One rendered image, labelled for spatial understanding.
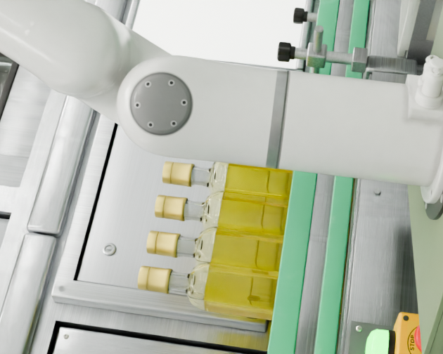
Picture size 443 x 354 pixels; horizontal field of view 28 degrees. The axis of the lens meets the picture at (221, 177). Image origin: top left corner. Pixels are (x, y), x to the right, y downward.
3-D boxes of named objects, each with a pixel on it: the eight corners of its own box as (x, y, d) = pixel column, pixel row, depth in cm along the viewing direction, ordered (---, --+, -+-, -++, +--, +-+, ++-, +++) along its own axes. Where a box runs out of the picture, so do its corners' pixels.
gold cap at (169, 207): (188, 204, 132) (159, 201, 133) (187, 193, 129) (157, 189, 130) (184, 225, 130) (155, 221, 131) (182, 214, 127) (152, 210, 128)
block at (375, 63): (408, 93, 131) (361, 88, 132) (418, 55, 123) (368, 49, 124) (406, 114, 129) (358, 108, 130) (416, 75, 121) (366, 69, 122)
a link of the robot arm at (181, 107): (277, 171, 79) (102, 150, 80) (275, 167, 93) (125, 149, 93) (290, 64, 79) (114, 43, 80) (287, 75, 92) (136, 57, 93)
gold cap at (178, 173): (195, 171, 135) (167, 168, 135) (194, 159, 132) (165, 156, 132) (191, 191, 133) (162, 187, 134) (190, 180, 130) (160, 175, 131)
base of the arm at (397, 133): (461, 20, 83) (297, 2, 83) (475, 100, 73) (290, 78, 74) (426, 147, 93) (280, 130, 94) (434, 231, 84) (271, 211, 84)
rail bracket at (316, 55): (359, 96, 134) (278, 87, 135) (372, 24, 119) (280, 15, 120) (358, 112, 132) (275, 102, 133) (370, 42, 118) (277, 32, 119)
